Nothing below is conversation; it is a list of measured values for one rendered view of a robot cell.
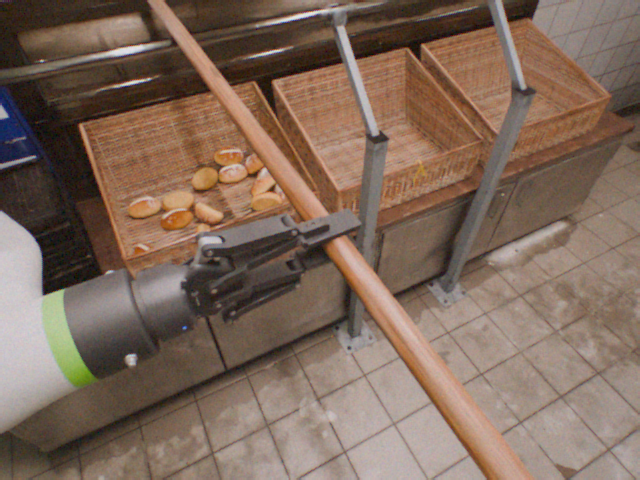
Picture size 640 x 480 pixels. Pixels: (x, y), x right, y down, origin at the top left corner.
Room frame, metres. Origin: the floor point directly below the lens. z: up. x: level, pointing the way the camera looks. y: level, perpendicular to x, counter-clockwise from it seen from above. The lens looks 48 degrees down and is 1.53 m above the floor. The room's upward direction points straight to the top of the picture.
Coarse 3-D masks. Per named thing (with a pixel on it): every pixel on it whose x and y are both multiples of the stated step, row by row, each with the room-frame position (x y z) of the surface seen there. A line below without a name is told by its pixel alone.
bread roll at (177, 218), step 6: (174, 210) 0.91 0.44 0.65; (180, 210) 0.92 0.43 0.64; (186, 210) 0.93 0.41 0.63; (162, 216) 0.90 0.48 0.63; (168, 216) 0.89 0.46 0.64; (174, 216) 0.89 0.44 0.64; (180, 216) 0.90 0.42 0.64; (186, 216) 0.91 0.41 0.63; (192, 216) 0.92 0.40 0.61; (162, 222) 0.88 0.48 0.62; (168, 222) 0.88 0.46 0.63; (174, 222) 0.88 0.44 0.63; (180, 222) 0.89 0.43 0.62; (186, 222) 0.89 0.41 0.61; (168, 228) 0.87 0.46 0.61; (174, 228) 0.88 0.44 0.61; (180, 228) 0.88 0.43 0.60
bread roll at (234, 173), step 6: (222, 168) 1.13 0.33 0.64; (228, 168) 1.12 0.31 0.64; (234, 168) 1.12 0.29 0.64; (240, 168) 1.13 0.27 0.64; (222, 174) 1.10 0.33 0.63; (228, 174) 1.10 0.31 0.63; (234, 174) 1.11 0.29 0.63; (240, 174) 1.11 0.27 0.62; (246, 174) 1.13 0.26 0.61; (222, 180) 1.10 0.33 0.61; (228, 180) 1.09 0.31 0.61; (234, 180) 1.10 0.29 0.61; (240, 180) 1.11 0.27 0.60
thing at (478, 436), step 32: (160, 0) 0.98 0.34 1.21; (192, 64) 0.73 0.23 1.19; (224, 96) 0.60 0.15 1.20; (256, 128) 0.51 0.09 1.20; (288, 192) 0.39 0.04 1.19; (352, 256) 0.28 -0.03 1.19; (352, 288) 0.25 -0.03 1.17; (384, 288) 0.24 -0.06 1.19; (384, 320) 0.21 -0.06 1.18; (416, 352) 0.17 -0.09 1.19; (448, 384) 0.14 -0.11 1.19; (448, 416) 0.12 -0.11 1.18; (480, 416) 0.12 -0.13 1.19; (480, 448) 0.10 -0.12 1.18
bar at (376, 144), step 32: (384, 0) 1.09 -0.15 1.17; (416, 0) 1.13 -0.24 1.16; (192, 32) 0.89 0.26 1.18; (224, 32) 0.91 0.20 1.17; (256, 32) 0.94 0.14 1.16; (32, 64) 0.75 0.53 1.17; (64, 64) 0.77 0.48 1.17; (96, 64) 0.79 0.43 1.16; (352, 64) 0.97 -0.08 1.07; (512, 64) 1.12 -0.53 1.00; (512, 96) 1.08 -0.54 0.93; (512, 128) 1.04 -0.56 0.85; (384, 160) 0.84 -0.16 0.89; (480, 192) 1.06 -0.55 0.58; (480, 224) 1.06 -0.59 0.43; (448, 288) 1.05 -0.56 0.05; (352, 320) 0.83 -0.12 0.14; (352, 352) 0.77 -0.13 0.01
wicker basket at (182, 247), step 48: (192, 96) 1.22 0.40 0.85; (240, 96) 1.28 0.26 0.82; (96, 144) 1.05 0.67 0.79; (144, 144) 1.10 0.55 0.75; (192, 144) 1.16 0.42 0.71; (240, 144) 1.22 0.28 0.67; (288, 144) 1.07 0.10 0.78; (144, 192) 1.04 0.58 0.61; (192, 192) 1.06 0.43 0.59; (240, 192) 1.06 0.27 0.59; (144, 240) 0.84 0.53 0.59; (192, 240) 0.72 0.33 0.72
